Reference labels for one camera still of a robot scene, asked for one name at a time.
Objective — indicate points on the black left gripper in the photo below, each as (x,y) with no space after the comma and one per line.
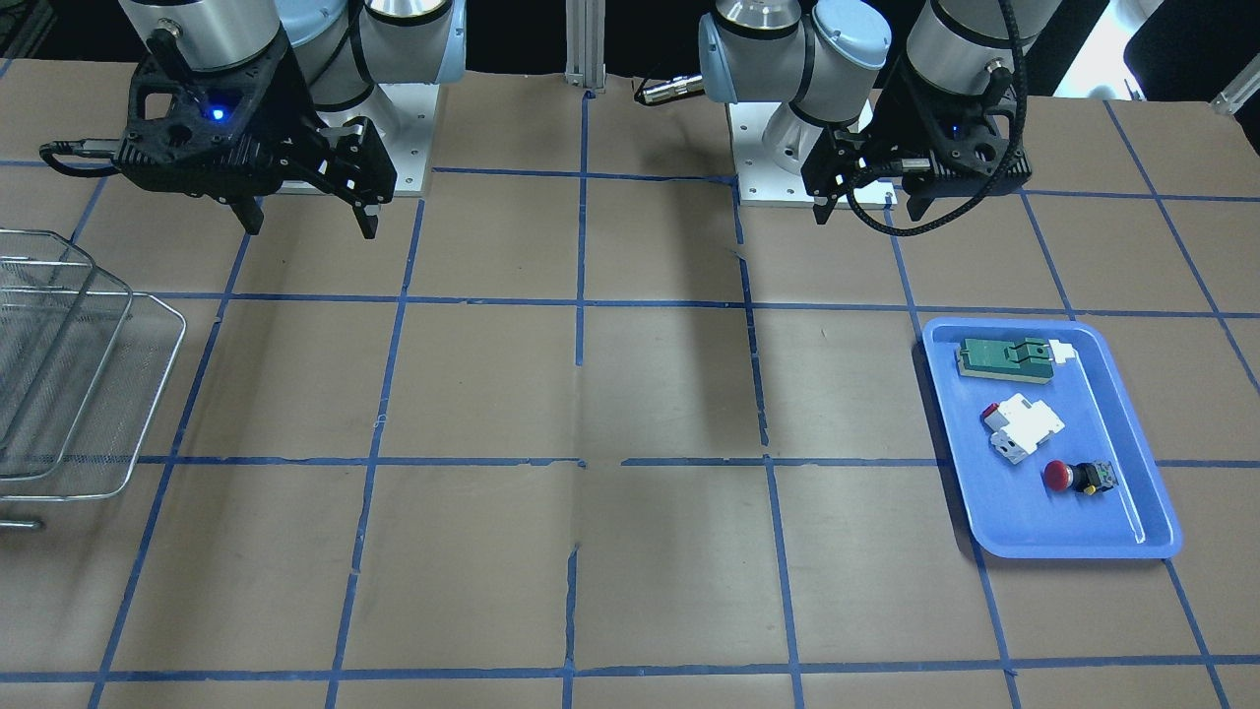
(891,116)

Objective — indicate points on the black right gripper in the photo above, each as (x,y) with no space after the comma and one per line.
(298,120)

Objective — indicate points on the red emergency stop button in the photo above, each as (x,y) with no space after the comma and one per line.
(1086,478)

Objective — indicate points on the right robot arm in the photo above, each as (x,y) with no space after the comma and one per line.
(337,43)

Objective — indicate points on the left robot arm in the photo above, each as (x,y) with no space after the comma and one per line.
(830,63)

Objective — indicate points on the white circuit breaker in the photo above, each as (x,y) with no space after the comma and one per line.
(1019,427)

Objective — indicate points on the blue plastic tray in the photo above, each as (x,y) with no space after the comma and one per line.
(1011,512)

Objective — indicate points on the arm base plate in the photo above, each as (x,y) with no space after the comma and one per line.
(405,118)
(770,144)

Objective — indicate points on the green switch module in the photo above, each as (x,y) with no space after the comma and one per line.
(1029,360)

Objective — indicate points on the wire mesh shelf rack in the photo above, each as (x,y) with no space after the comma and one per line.
(84,363)

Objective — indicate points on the aluminium frame post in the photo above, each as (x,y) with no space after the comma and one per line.
(584,26)

